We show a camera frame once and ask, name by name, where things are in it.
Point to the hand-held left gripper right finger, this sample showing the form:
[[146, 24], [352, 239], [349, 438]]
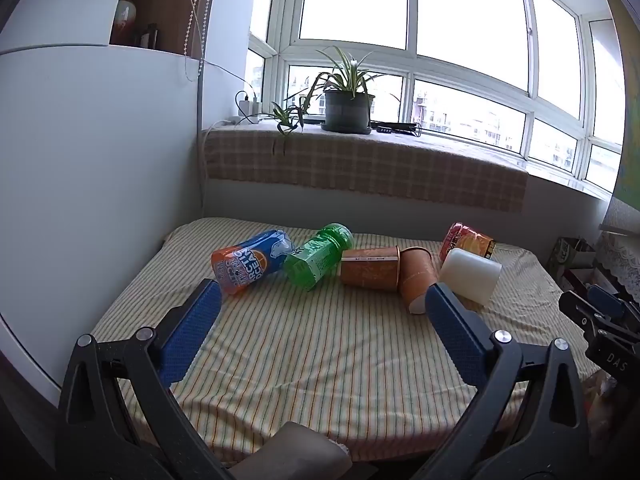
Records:
[[452, 335]]

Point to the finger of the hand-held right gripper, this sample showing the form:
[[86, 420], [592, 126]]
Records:
[[580, 310], [606, 301]]

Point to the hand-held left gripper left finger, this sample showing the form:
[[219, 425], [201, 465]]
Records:
[[192, 327]]

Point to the white cup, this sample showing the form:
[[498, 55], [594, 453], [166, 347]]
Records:
[[471, 274]]

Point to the brown paper cup with lid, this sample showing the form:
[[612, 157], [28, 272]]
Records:
[[369, 270]]

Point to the white lace cloth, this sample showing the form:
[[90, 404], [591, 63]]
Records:
[[620, 260]]

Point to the cardboard box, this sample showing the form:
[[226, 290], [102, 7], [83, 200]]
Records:
[[570, 257]]

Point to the green plastic bottle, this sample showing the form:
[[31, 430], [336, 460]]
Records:
[[316, 260]]

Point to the grey cushion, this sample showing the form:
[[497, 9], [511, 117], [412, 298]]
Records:
[[295, 452]]

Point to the checked windowsill cloth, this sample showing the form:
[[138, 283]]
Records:
[[375, 170]]

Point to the white cabinet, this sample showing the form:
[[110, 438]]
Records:
[[90, 170]]

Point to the white power strip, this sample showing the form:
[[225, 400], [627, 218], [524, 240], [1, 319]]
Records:
[[245, 120]]

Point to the black flat device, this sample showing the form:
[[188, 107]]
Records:
[[395, 127]]

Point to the white charger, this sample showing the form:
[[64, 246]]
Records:
[[248, 108]]

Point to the small green plant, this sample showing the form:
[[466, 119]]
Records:
[[287, 119]]

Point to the spider plant in grey pot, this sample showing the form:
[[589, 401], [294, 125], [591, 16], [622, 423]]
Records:
[[347, 107]]

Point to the wooden shelf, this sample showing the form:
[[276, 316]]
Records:
[[165, 5]]

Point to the patterned vase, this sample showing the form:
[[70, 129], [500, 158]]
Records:
[[125, 10]]

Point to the white window frame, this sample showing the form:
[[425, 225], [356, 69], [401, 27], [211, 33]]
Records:
[[410, 62]]

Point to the dark picture frame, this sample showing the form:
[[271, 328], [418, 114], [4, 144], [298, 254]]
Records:
[[147, 36]]

